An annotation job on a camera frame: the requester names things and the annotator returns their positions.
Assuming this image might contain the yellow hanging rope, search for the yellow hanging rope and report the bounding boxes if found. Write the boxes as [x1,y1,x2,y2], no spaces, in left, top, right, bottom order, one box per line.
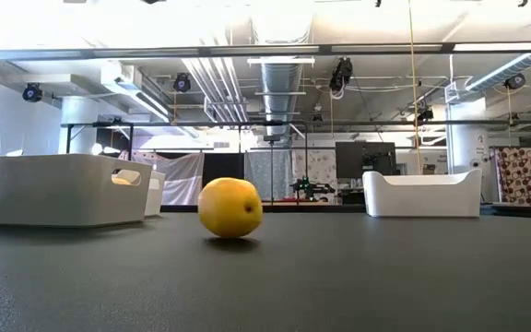
[407,0,423,177]

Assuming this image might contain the black monitor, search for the black monitor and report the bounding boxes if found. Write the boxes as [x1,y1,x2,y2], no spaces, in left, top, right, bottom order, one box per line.
[335,141,397,181]

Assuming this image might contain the silver ventilation duct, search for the silver ventilation duct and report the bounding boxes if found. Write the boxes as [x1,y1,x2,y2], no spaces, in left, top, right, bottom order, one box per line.
[259,62,304,139]

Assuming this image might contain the black backdrop panel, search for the black backdrop panel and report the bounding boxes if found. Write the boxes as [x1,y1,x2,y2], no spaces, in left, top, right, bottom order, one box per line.
[202,152,247,206]

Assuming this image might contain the round yellow fruit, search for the round yellow fruit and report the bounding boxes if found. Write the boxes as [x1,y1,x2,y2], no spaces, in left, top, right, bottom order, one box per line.
[196,176,265,240]

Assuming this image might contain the white draped sheet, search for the white draped sheet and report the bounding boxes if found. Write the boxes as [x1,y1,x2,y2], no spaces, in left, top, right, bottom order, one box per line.
[117,150,206,207]

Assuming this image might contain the cream floral curtain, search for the cream floral curtain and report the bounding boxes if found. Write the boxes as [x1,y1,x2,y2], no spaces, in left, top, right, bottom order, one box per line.
[291,149,339,195]

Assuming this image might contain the white ceiling pipes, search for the white ceiling pipes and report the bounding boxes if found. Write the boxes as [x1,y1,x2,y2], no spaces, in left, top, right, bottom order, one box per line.
[181,57,251,125]

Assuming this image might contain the white plastic basket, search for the white plastic basket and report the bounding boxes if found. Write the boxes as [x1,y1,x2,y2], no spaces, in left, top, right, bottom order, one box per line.
[144,171,167,218]
[0,153,154,228]
[361,167,483,219]

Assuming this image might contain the round black ceiling reel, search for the round black ceiling reel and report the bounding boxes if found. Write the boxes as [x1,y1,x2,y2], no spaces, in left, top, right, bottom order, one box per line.
[503,72,527,91]
[21,82,44,103]
[172,72,193,94]

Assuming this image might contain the overhead rig beam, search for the overhead rig beam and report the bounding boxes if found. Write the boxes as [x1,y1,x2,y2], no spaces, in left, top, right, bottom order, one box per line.
[0,42,531,64]

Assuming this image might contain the white ceiling air unit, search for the white ceiling air unit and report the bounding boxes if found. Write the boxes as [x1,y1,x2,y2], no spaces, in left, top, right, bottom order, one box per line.
[100,63,171,122]

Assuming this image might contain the black hanging cable reel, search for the black hanging cable reel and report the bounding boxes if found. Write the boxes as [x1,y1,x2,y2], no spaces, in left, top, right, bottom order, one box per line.
[328,56,355,101]

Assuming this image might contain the white round column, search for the white round column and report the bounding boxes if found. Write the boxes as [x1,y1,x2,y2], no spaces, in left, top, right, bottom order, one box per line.
[446,96,493,204]

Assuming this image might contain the distant black metal frame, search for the distant black metal frame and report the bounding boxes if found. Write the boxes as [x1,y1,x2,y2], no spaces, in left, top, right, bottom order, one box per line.
[61,120,309,207]

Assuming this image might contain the brown polka dot curtain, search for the brown polka dot curtain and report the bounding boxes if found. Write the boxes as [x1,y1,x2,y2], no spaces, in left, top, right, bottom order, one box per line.
[494,146,531,205]

